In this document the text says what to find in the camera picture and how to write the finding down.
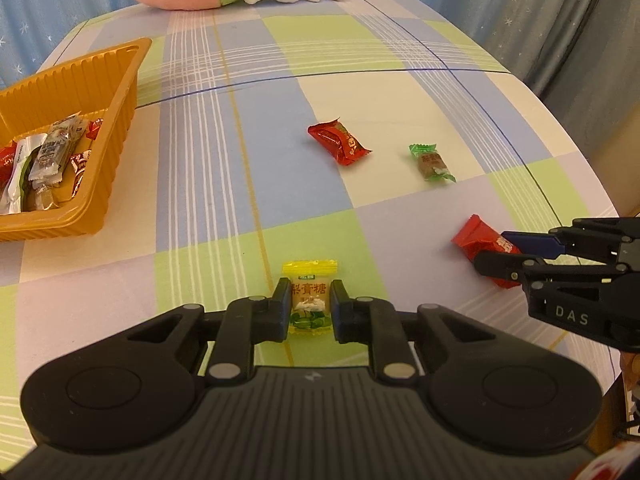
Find blue star curtain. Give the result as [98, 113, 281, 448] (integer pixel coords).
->
[0, 0, 591, 91]

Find white and green snack packet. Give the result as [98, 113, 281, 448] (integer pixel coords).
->
[0, 132, 51, 216]

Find large plain red candy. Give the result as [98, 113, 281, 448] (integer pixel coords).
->
[0, 141, 20, 183]

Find red candy with white print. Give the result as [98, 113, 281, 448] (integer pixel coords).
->
[450, 214, 526, 291]

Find red and white patterned candy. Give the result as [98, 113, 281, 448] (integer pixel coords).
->
[67, 117, 105, 198]

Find orange plastic tray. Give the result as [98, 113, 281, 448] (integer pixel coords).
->
[0, 37, 153, 243]

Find green-ended brown candy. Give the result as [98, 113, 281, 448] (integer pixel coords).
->
[408, 143, 457, 184]

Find clear seed snack packet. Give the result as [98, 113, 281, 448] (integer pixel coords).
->
[27, 114, 90, 188]

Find yellow and green candy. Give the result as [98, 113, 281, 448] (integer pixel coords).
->
[281, 259, 339, 338]

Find red-orange wrapped candy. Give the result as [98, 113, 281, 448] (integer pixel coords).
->
[306, 119, 373, 167]

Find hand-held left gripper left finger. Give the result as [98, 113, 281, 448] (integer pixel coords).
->
[125, 278, 293, 386]

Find grey curtain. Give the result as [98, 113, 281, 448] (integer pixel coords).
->
[525, 0, 640, 221]

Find plaid bed sheet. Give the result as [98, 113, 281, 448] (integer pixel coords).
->
[0, 0, 621, 466]

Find small clear beige candy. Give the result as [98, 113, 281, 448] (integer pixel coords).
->
[22, 185, 63, 211]

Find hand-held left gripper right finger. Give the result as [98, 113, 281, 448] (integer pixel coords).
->
[330, 278, 506, 386]

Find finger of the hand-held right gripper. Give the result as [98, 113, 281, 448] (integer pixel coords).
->
[473, 251, 626, 293]
[501, 216, 640, 263]

